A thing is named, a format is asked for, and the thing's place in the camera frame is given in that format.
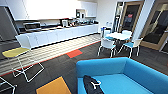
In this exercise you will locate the black garment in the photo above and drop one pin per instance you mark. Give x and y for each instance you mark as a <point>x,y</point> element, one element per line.
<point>91,89</point>

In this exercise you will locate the white kitchen counter cabinets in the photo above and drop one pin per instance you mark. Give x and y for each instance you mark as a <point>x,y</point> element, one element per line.
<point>60,35</point>

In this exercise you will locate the small framed countertop box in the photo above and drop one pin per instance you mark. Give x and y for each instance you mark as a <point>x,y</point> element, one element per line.
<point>65,23</point>

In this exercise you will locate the white square table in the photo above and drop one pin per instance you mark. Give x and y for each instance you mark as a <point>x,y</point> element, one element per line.
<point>118,35</point>

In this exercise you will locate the dark microwave oven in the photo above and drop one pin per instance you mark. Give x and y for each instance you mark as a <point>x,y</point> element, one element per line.
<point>31,26</point>

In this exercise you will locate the wood framed glass door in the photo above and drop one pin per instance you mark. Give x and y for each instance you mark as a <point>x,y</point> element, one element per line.
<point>131,13</point>
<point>156,26</point>

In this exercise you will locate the blue sofa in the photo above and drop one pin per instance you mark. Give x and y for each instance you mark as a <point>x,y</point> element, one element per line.
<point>133,80</point>

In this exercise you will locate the white kitchen wall cabinets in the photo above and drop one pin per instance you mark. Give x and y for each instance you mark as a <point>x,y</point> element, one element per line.
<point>16,8</point>

